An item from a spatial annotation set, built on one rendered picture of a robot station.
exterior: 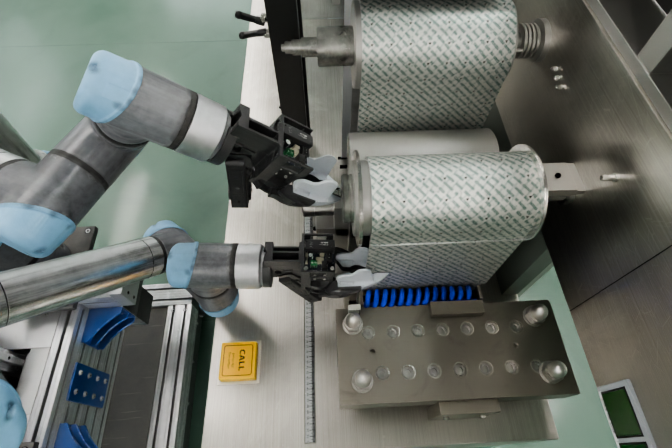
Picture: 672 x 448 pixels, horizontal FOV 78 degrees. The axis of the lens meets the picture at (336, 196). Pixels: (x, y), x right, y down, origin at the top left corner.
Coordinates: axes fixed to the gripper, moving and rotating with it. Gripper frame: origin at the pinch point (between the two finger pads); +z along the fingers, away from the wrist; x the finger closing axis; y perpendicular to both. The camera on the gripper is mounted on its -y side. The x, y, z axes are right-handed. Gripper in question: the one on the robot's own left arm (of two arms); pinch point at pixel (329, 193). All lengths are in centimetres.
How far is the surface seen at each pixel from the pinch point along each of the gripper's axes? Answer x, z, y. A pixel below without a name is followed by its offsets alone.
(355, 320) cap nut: -15.2, 13.4, -10.5
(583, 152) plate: 0.5, 23.6, 29.3
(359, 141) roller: 10.8, 4.6, 3.2
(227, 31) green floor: 219, 29, -136
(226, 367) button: -18.9, 3.8, -37.9
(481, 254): -8.3, 23.2, 10.0
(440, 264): -8.2, 20.9, 3.4
